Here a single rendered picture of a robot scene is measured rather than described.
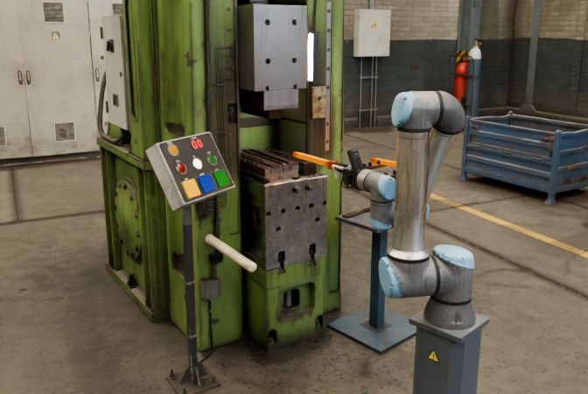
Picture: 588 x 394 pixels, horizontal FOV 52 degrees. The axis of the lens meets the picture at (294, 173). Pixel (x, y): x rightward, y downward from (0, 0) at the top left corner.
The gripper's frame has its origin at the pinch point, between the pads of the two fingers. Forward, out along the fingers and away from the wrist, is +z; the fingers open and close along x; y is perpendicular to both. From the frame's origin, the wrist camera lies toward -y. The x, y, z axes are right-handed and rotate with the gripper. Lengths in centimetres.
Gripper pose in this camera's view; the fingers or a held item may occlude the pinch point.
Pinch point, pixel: (335, 164)
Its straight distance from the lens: 267.6
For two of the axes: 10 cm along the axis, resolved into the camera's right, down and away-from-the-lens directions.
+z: -5.4, -2.2, 8.1
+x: 8.4, -1.2, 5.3
